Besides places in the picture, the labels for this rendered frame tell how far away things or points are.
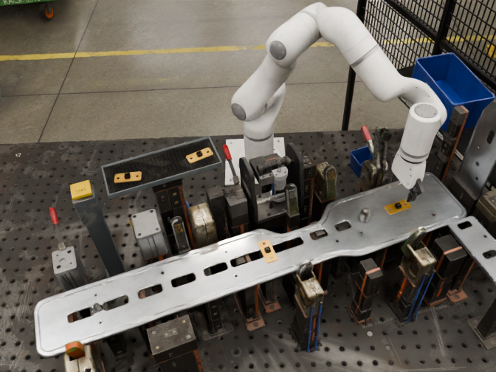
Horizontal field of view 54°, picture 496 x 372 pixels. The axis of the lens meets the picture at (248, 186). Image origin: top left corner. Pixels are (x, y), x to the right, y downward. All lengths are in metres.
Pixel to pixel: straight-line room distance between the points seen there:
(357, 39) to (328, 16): 0.10
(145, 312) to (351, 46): 0.93
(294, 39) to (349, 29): 0.17
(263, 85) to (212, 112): 1.98
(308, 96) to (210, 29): 1.31
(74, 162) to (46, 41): 2.62
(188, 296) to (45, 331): 0.41
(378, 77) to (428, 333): 0.89
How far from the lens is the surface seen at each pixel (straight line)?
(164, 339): 1.38
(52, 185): 2.33
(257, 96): 1.69
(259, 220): 1.64
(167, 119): 3.62
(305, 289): 1.40
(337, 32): 1.37
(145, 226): 1.49
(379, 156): 1.68
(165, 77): 4.06
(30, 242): 2.15
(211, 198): 1.55
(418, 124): 1.39
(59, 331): 1.51
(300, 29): 1.45
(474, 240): 1.67
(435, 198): 1.74
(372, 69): 1.37
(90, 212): 1.63
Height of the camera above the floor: 2.25
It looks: 47 degrees down
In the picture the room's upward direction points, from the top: 4 degrees counter-clockwise
